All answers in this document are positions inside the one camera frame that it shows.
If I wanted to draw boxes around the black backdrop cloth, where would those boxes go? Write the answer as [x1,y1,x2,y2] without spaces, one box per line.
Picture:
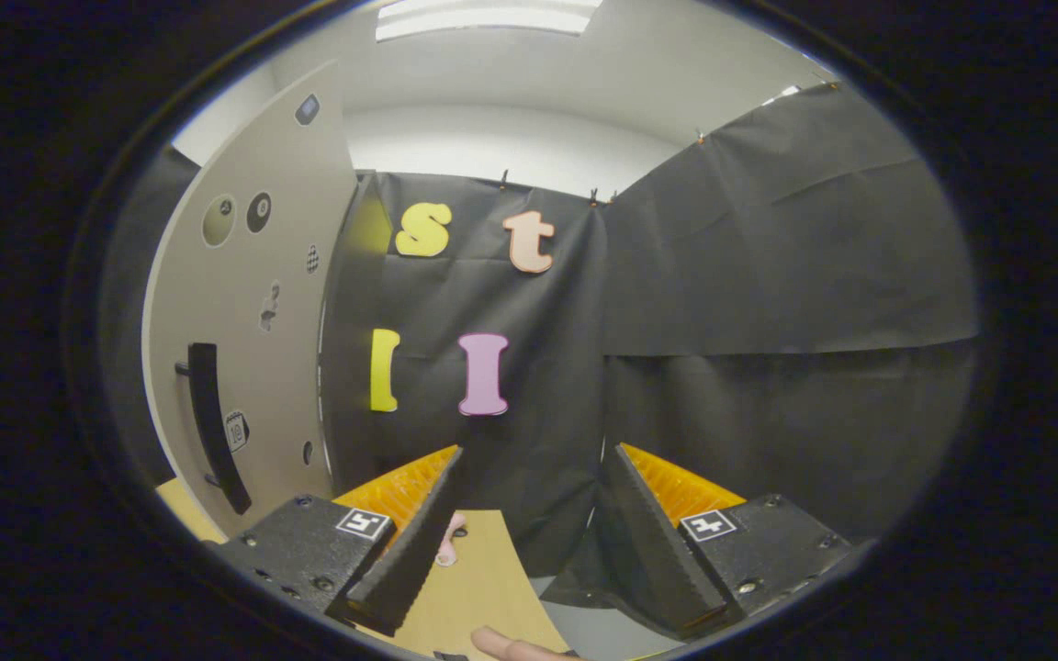
[97,81,980,634]

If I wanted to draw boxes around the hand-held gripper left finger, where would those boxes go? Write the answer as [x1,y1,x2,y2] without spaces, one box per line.
[203,445,466,637]

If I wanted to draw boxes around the long ceiling light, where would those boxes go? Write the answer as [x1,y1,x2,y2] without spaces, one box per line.
[375,0,603,42]

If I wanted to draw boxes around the green and pink plush toy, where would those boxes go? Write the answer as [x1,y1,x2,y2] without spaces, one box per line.
[435,514,467,567]

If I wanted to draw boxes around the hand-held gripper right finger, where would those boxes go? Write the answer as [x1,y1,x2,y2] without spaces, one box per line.
[598,443,874,641]

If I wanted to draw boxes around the grey shoe cabinet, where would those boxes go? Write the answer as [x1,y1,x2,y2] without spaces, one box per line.
[318,170,388,501]

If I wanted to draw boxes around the black door handle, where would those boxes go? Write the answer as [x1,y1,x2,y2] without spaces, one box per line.
[175,342,253,515]

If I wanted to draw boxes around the white shoe cabinet door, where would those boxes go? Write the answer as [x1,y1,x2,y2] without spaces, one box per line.
[141,60,360,538]

